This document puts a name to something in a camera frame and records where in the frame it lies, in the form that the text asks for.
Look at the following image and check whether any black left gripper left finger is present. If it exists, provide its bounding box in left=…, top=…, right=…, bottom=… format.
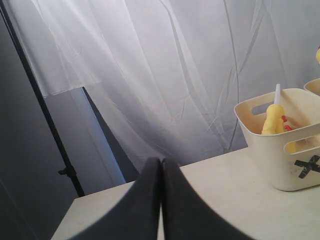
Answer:
left=49, top=156, right=163, bottom=240

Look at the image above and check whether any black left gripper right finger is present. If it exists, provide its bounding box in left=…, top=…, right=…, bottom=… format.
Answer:
left=161, top=158, right=252, bottom=240

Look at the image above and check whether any broken chicken head half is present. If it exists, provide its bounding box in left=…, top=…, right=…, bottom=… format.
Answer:
left=261, top=83, right=285, bottom=136

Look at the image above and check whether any whole rubber chicken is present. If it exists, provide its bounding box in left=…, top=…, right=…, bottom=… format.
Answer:
left=315, top=46, right=320, bottom=64

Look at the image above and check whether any black backdrop stand pole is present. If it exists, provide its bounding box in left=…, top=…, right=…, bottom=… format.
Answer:
left=0, top=1, right=85, bottom=197

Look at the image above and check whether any cream bin marked X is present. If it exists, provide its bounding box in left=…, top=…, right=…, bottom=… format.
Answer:
left=234, top=88, right=320, bottom=191

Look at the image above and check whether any blue backdrop cloth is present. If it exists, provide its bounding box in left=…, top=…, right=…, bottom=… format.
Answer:
left=5, top=0, right=320, bottom=169

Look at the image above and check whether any cream bin marked O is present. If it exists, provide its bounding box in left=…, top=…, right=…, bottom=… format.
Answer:
left=303, top=78, right=320, bottom=96

